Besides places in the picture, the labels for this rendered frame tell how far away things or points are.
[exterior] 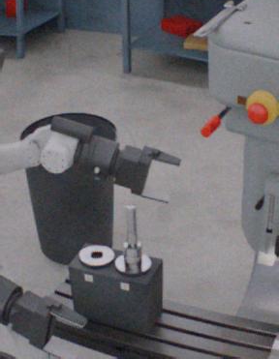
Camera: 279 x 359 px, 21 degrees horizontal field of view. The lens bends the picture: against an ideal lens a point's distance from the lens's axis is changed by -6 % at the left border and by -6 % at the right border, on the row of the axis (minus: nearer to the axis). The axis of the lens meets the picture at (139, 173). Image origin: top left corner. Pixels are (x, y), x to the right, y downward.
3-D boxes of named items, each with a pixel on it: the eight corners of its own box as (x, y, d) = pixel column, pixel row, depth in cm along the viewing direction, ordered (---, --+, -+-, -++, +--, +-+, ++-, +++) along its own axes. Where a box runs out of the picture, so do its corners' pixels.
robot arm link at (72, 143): (84, 188, 174) (37, 172, 175) (98, 160, 182) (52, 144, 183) (93, 148, 167) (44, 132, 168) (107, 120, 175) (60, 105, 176)
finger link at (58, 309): (80, 329, 125) (48, 313, 126) (88, 319, 128) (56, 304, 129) (82, 322, 124) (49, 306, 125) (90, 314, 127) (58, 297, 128)
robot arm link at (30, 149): (76, 163, 174) (27, 173, 180) (87, 139, 181) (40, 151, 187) (64, 138, 171) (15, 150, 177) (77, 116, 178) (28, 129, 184)
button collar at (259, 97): (275, 128, 135) (276, 98, 132) (245, 120, 137) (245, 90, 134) (278, 123, 136) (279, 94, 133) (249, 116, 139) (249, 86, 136)
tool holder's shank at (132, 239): (123, 244, 197) (121, 206, 191) (132, 239, 199) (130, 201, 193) (132, 249, 195) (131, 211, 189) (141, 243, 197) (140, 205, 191)
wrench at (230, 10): (209, 40, 129) (209, 35, 128) (188, 36, 130) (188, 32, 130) (247, 7, 148) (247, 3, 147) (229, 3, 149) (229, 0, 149)
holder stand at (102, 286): (147, 334, 203) (146, 281, 193) (74, 316, 210) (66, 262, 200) (163, 309, 213) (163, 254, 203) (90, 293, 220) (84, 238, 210)
